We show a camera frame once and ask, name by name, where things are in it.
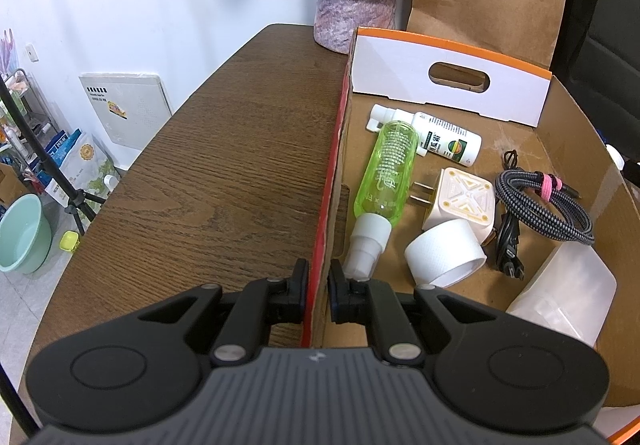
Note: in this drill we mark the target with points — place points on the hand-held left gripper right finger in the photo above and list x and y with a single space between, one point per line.
339 300

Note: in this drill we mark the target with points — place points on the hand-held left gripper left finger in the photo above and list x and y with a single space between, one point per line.
300 295

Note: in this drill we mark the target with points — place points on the green spray bottle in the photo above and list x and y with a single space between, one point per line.
387 170

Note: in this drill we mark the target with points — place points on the white square power adapter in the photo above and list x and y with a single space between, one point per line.
462 197

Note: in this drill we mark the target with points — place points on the white nozzle bottle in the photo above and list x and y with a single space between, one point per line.
450 140

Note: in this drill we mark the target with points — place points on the translucent plastic container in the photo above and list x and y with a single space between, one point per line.
565 290

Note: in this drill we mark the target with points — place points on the orange cardboard box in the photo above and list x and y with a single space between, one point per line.
550 125

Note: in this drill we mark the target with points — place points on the small yellow container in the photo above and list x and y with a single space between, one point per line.
69 241

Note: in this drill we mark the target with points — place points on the white sack gold emblem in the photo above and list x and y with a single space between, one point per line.
90 165

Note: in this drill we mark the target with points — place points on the blue white package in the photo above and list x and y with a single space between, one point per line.
62 145

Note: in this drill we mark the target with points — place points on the green plastic basin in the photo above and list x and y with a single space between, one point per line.
22 237

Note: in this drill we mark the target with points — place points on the black light stand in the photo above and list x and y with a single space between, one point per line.
37 152

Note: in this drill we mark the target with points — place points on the black pole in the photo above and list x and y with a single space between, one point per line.
15 405

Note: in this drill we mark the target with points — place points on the white round case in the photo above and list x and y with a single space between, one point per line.
616 156

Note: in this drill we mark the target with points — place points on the metal shelf rack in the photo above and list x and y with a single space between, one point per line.
25 100

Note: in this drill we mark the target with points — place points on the black paper bag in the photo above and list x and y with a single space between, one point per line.
607 25

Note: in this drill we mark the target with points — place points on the white wall panel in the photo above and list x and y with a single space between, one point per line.
127 107

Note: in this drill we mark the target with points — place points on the white wall socket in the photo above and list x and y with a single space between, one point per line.
32 52

